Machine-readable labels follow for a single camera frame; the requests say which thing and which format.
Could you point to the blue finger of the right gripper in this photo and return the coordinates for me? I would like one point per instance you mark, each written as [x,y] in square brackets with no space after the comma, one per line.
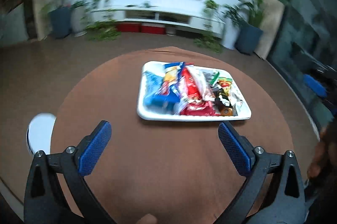
[315,86]

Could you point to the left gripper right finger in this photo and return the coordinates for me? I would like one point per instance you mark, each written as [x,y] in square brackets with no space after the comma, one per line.
[284,201]

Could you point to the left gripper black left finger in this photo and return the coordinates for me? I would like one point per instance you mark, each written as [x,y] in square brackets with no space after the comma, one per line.
[56,191]

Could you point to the orange yellow snack packet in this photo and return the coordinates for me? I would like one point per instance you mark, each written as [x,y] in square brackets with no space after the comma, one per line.
[225,83]

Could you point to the black snack bag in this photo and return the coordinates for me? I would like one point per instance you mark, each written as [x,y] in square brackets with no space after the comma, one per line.
[222,101]

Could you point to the green edged nut bag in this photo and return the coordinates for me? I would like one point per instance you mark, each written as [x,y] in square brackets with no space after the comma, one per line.
[211,78]

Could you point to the clear white orange snack packet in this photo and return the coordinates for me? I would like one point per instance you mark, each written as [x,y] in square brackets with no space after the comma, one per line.
[201,83]

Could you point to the red snack bag with barcode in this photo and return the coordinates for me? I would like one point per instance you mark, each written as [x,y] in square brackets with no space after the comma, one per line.
[196,106]

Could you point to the blue yellow chip bag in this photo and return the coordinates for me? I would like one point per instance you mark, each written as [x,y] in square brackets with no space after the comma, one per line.
[168,94]

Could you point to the light blue snack packet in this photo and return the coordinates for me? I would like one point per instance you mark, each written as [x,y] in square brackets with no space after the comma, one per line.
[153,84]

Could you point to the person's right hand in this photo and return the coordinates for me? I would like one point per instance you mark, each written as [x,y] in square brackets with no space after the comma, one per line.
[325,150]

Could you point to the person's left hand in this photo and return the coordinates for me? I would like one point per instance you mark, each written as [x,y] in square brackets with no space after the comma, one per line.
[148,219]

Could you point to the white round stool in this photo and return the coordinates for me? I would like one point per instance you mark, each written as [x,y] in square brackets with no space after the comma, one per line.
[39,133]

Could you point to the white crumpled snack wrapper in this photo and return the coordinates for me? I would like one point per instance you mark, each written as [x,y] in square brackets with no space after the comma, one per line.
[235,100]

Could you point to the right plant in dark pot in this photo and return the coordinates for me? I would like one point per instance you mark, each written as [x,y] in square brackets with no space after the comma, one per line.
[247,15]

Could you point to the beige curtain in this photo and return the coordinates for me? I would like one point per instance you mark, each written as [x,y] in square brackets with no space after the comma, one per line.
[270,24]

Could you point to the trailing green plant right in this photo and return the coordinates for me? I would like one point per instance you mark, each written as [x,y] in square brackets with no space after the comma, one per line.
[211,11]

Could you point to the brown round table cloth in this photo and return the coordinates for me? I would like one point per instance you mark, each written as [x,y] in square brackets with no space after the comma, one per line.
[177,171]

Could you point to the white plastic tray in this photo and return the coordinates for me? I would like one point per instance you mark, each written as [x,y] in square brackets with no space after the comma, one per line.
[184,92]

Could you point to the white tv console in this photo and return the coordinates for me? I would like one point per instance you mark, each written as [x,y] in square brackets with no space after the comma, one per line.
[186,14]

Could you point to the red storage boxes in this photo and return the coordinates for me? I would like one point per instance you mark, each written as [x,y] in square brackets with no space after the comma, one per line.
[137,27]

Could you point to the plant in white pot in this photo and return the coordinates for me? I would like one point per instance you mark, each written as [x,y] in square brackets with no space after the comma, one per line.
[94,18]

